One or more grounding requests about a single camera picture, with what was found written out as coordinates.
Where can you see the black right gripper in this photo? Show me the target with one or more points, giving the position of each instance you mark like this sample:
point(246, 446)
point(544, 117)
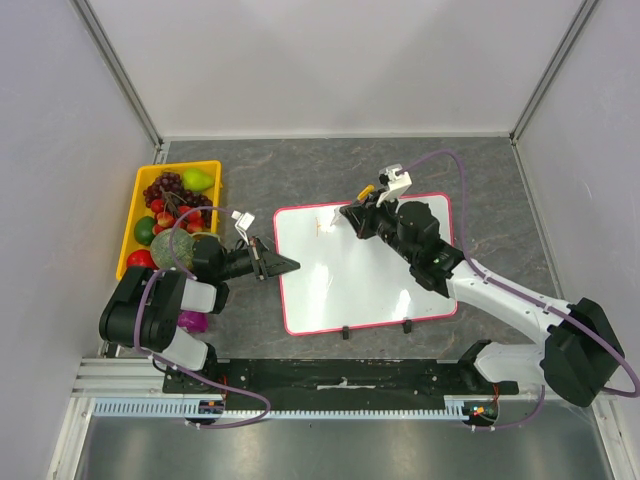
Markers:
point(360, 219)

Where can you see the aluminium frame rail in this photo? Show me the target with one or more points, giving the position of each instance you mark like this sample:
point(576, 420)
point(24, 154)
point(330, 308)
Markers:
point(117, 377)

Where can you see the red apple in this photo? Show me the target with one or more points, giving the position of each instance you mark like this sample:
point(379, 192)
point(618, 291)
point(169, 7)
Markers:
point(141, 258)

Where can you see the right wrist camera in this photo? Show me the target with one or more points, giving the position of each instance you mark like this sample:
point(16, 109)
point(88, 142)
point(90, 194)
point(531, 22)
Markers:
point(396, 181)

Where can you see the red cherry cluster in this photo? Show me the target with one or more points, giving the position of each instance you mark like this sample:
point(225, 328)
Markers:
point(166, 216)

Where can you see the green netted melon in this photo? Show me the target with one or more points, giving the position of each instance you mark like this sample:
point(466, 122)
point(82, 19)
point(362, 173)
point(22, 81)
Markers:
point(173, 249)

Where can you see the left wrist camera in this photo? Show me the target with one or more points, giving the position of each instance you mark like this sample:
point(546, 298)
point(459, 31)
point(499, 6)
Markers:
point(243, 221)

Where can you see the purple snack packet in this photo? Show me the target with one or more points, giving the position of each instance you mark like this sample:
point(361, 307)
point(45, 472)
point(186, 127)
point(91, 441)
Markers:
point(193, 322)

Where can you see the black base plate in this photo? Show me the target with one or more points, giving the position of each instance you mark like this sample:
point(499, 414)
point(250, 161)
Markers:
point(341, 385)

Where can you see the green pear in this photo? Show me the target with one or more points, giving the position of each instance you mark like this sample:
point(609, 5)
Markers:
point(197, 180)

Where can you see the yellow plastic fruit basket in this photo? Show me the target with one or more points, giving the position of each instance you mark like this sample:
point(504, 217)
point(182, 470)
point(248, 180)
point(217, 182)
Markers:
point(137, 208)

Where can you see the pink framed whiteboard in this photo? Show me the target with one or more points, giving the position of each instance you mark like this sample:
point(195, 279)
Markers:
point(343, 281)

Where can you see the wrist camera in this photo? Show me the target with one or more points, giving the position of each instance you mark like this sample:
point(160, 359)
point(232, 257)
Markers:
point(243, 221)
point(396, 181)

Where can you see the green lime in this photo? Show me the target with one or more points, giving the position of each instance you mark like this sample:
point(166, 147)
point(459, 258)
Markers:
point(144, 230)

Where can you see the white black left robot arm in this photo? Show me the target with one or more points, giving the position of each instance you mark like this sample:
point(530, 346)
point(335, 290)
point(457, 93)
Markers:
point(143, 312)

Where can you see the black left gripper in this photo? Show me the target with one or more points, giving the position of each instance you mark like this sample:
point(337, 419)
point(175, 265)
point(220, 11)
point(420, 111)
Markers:
point(272, 263)

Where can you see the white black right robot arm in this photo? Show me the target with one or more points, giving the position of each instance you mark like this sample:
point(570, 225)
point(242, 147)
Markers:
point(573, 350)

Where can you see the purple grape bunch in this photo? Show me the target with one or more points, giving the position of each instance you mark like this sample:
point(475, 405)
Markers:
point(168, 186)

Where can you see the yellow capped marker pen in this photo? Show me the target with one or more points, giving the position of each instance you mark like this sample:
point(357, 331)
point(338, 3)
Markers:
point(360, 198)

